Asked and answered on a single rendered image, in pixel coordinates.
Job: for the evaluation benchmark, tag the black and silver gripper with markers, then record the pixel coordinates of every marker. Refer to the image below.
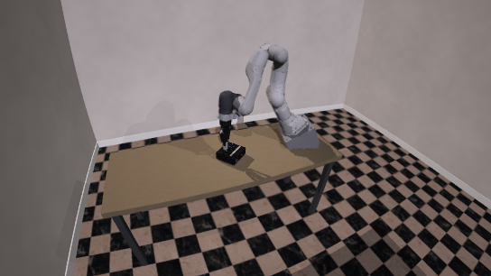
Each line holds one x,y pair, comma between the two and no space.
225,132

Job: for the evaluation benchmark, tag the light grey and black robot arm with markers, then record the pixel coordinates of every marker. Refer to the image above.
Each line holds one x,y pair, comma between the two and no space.
229,101

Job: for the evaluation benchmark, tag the black lighting desk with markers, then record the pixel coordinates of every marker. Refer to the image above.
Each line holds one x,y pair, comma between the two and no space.
233,153

